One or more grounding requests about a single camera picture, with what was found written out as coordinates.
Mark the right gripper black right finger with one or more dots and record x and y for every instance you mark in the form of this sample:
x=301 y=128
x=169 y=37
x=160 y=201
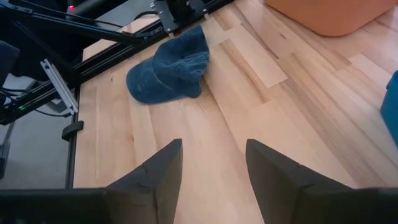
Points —
x=280 y=189

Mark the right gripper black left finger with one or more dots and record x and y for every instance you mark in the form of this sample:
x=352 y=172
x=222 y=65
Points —
x=155 y=189

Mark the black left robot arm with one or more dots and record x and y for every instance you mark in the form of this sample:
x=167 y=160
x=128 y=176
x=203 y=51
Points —
x=183 y=6

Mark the black edge clip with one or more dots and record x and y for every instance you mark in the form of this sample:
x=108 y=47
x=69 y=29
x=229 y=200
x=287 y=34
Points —
x=72 y=129

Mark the blue plastic bin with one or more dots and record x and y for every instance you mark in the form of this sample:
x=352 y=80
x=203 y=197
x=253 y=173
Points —
x=391 y=109

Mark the orange plastic bin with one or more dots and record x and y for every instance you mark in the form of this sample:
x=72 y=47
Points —
x=329 y=15

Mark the black frame rail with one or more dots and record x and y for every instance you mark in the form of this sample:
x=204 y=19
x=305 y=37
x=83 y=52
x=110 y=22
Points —
x=99 y=63

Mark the silver aluminium bracket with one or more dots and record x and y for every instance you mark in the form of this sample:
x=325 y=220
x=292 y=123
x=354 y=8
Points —
x=60 y=87

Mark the black diagonal frame strut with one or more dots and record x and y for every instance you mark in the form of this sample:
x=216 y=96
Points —
x=77 y=28

